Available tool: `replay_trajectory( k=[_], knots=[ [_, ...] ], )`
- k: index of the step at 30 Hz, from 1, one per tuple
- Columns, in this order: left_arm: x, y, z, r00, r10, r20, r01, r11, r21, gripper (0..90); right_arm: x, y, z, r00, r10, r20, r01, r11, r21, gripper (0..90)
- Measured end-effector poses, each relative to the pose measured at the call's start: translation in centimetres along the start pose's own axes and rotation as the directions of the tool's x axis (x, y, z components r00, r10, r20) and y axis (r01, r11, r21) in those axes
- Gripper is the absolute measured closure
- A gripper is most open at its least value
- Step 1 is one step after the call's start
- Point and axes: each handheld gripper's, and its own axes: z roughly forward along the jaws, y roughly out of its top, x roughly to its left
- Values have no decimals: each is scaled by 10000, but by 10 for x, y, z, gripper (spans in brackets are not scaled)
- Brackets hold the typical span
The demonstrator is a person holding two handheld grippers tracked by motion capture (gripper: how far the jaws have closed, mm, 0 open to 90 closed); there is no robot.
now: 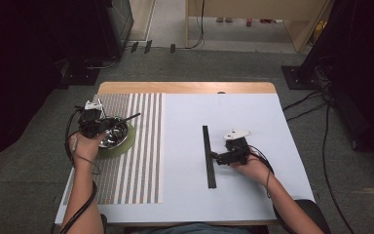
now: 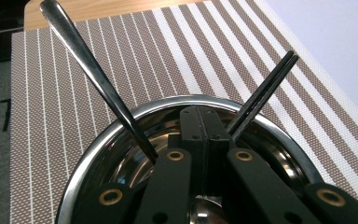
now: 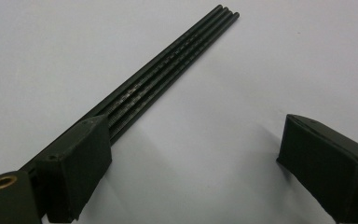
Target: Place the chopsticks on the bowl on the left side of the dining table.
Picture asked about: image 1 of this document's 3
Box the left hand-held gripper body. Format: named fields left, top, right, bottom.
left=77, top=99, right=110, bottom=138

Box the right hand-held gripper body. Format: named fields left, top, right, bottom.
left=223, top=129, right=253, bottom=166

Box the stainless steel bowl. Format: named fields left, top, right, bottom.
left=97, top=115, right=131, bottom=150

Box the black bar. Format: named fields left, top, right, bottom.
left=202, top=125, right=218, bottom=190

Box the single black plastic chopstick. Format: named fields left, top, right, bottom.
left=120, top=112, right=142, bottom=123

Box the person's right hand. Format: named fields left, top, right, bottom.
left=230, top=152, right=275, bottom=187

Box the person's left hand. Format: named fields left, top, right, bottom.
left=68, top=131, right=107, bottom=167

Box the black stand base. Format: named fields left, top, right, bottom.
left=57, top=58, right=102, bottom=88
left=280, top=64, right=322, bottom=91

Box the striped woven placemat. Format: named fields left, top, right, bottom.
left=62, top=93, right=166, bottom=206

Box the person's blue clothing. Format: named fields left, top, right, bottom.
left=139, top=221, right=252, bottom=234

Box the black curtain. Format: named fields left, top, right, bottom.
left=0, top=0, right=125, bottom=174
left=296, top=0, right=374, bottom=165

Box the black chair armrest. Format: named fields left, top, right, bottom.
left=99, top=213, right=109, bottom=234
left=293, top=198, right=332, bottom=234

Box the glass fronted cabinet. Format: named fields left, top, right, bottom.
left=103, top=0, right=134, bottom=50

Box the light wooden desk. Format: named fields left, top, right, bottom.
left=184, top=0, right=335, bottom=54

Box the right hand-held gripper cable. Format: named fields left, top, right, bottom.
left=246, top=144, right=293, bottom=234

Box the black floor cable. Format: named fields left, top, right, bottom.
left=281, top=58, right=356, bottom=234

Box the hanging black cable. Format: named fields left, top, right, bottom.
left=184, top=0, right=206, bottom=51

